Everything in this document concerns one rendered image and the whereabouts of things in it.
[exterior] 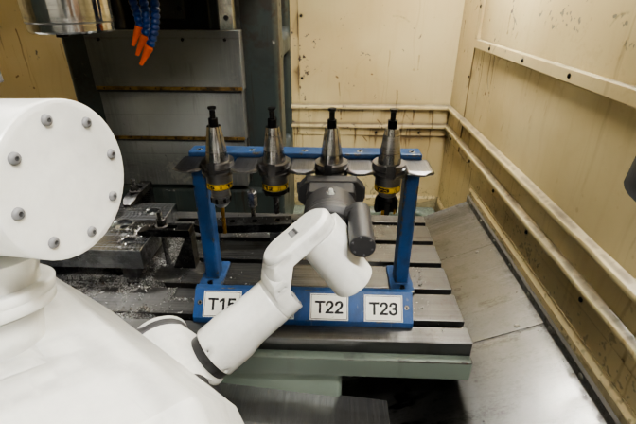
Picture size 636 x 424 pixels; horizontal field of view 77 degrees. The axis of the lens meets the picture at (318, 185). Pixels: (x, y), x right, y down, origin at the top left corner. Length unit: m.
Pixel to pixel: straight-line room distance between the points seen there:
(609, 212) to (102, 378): 0.80
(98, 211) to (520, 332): 0.96
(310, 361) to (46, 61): 1.64
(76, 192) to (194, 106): 1.20
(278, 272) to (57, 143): 0.38
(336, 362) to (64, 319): 0.66
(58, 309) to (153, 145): 1.24
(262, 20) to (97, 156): 1.15
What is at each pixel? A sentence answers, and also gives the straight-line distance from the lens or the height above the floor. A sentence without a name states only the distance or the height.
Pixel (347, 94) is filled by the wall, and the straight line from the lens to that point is 1.71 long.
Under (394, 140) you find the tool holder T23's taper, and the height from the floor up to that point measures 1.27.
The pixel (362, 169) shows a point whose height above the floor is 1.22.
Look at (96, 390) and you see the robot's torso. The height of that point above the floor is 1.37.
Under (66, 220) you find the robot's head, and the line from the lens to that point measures 0.20.
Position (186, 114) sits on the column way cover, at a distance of 1.40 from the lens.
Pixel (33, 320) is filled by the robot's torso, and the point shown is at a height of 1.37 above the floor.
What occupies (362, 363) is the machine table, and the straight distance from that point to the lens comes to 0.87.
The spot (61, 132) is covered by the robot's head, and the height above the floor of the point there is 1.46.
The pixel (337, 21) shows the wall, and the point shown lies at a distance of 1.67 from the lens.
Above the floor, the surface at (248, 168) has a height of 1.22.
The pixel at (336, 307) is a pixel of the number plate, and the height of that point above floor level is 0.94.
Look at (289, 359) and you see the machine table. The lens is 0.86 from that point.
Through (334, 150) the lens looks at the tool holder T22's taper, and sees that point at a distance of 0.74.
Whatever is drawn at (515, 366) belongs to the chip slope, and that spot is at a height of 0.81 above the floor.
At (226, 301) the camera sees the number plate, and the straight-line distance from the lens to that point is 0.88.
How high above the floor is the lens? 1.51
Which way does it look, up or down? 25 degrees down
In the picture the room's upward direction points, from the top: straight up
